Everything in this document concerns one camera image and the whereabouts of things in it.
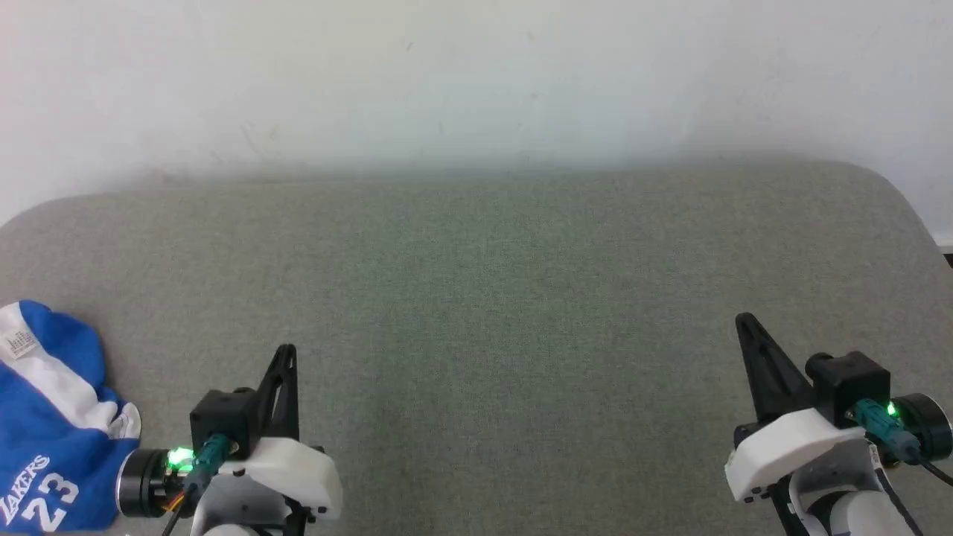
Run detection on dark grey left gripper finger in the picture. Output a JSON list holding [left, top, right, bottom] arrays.
[[253, 348, 282, 447], [277, 344, 301, 441]]

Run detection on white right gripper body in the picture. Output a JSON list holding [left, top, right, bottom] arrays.
[[725, 407, 869, 504]]

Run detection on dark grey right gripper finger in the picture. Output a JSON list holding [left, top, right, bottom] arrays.
[[735, 313, 784, 424], [747, 313, 814, 416]]

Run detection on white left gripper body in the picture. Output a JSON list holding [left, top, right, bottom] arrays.
[[214, 435, 344, 523]]

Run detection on blue white Lakers jersey garment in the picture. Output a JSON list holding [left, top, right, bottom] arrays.
[[0, 300, 142, 533]]

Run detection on grey fabric sofa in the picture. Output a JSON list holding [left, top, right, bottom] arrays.
[[0, 160, 953, 536]]

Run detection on green-plug left camera cable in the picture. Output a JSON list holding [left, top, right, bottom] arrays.
[[162, 434, 233, 536]]

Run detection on green-plug camera cable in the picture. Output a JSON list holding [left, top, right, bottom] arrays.
[[852, 398, 953, 486], [162, 434, 233, 536]]

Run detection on green-plug right camera cable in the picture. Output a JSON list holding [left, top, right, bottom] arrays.
[[852, 398, 953, 486]]

